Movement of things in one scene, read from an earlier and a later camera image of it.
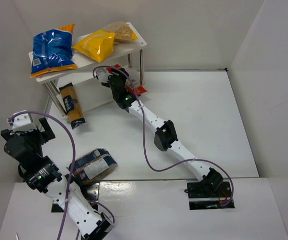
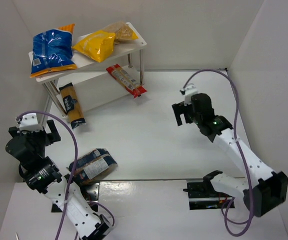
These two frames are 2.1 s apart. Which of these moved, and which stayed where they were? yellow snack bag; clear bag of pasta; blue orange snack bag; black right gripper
Moved: black right gripper
Stayed: clear bag of pasta; yellow snack bag; blue orange snack bag
